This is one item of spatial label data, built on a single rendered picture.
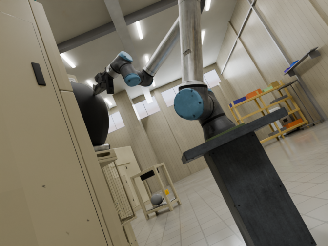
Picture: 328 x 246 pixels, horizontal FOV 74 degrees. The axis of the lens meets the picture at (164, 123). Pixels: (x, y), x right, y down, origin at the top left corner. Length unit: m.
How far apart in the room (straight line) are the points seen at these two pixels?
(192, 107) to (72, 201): 0.66
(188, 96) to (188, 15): 0.41
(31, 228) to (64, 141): 0.22
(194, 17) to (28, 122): 0.89
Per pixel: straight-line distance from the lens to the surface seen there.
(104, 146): 1.59
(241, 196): 1.14
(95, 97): 1.58
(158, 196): 4.09
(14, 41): 0.78
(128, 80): 1.33
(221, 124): 1.18
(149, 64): 1.43
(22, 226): 0.54
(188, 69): 1.10
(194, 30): 1.17
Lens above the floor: 0.53
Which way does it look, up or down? 13 degrees up
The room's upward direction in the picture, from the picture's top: 24 degrees counter-clockwise
